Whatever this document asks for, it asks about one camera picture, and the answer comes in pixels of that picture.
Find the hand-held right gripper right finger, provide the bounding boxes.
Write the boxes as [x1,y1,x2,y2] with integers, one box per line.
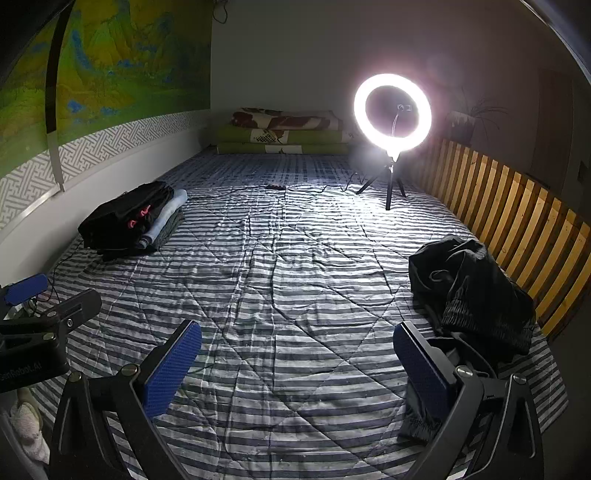
[392,320,546,480]

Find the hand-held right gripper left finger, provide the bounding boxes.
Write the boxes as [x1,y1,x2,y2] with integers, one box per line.
[48,318,204,480]

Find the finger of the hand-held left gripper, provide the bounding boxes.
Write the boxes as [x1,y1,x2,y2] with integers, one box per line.
[0,274,51,308]
[0,289,103,340]

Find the dark pants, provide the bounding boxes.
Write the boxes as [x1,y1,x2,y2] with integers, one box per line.
[397,235,537,441]

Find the white cloth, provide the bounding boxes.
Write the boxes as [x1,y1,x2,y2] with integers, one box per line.
[9,388,51,464]

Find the folded black garment pink marks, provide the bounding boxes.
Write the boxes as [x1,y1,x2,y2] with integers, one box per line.
[78,181,176,261]

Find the folded grey garment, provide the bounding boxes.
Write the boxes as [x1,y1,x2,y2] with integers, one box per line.
[148,210,185,252]

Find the folded light blue garment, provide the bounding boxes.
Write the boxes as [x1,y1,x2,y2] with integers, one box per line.
[139,189,188,245]

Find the striped bed quilt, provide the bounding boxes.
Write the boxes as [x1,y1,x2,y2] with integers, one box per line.
[28,152,568,480]

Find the black mini tripod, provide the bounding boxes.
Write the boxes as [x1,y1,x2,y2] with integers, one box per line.
[355,154,408,212]

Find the black and white curved pole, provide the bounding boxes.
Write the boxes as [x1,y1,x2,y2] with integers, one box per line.
[45,0,77,192]

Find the potted plant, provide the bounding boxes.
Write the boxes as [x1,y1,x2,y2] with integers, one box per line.
[450,90,509,144]

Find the green folded quilt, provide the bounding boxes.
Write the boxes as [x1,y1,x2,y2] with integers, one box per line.
[217,124,352,155]

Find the brown patterned folded blanket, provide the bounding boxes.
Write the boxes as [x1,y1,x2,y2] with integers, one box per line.
[231,108,345,131]

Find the wooden slat bed rail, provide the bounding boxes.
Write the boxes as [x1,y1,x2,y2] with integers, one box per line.
[411,138,587,340]

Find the black ring light cable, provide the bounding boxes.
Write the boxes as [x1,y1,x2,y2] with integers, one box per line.
[185,172,365,201]

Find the green landscape wall poster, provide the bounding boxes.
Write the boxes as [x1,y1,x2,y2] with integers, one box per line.
[0,0,213,144]

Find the small camera on gooseneck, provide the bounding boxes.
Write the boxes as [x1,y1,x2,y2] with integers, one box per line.
[389,103,416,139]

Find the white ring light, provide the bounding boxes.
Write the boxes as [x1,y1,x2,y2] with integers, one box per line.
[354,72,433,158]

